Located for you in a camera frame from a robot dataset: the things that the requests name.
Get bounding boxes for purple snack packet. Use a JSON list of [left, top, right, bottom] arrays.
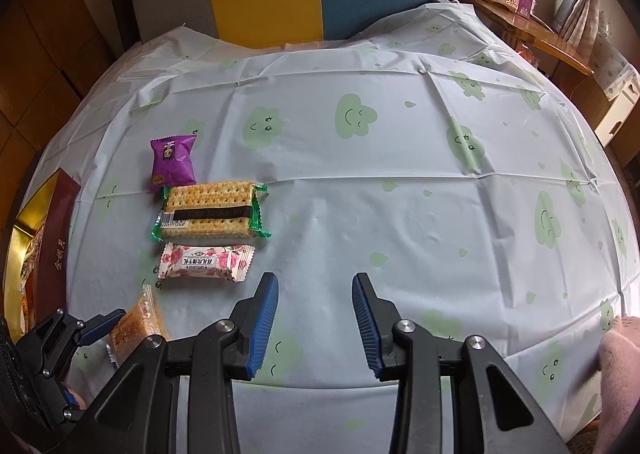
[[150, 134, 197, 193]]

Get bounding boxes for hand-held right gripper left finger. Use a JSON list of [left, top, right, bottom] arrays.
[[70, 272, 280, 454]]

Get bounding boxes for cracker packet green ends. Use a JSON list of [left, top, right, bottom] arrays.
[[151, 181, 272, 242]]

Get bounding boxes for small white cabinet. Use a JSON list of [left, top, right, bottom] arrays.
[[595, 79, 640, 151]]

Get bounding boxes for red tin box gold inside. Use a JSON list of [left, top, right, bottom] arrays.
[[2, 168, 81, 335]]

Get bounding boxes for wooden side table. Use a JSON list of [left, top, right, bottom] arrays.
[[447, 0, 596, 95]]

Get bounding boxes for wooden wardrobe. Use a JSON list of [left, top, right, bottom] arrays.
[[0, 0, 126, 155]]

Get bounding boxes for brown sesame snack packet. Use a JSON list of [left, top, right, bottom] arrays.
[[107, 284, 171, 367]]

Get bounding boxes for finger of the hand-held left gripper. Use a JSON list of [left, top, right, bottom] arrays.
[[60, 383, 91, 413], [76, 308, 127, 347]]

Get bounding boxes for pink floral snack packet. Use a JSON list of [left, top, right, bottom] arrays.
[[157, 243, 255, 283]]

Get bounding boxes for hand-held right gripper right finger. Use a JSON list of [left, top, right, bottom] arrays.
[[351, 272, 571, 454]]

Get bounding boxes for pink fleece clothing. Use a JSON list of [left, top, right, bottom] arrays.
[[597, 317, 640, 454]]

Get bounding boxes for patterned curtain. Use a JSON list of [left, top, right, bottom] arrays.
[[552, 0, 608, 42]]

